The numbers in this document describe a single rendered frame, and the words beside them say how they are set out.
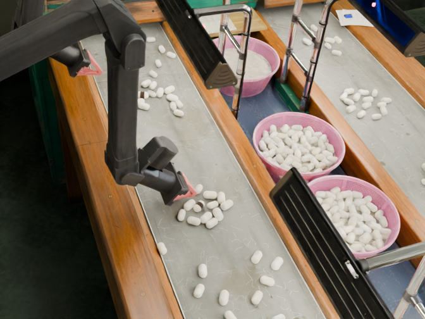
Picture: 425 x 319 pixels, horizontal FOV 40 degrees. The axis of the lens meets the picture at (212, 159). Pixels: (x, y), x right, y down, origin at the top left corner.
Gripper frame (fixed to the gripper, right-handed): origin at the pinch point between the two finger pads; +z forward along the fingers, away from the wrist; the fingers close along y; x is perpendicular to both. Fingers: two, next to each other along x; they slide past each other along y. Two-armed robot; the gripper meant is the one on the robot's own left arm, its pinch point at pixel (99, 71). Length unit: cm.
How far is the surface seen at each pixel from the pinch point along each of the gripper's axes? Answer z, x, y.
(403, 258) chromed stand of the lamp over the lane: 7, -39, -98
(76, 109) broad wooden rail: 0.1, 12.5, -3.3
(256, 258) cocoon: 23, -6, -68
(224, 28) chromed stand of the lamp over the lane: 21.3, -32.1, -2.2
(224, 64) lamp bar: 1, -33, -38
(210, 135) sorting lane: 28.7, -8.6, -22.0
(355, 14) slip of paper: 86, -61, 27
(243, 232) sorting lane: 25, -5, -58
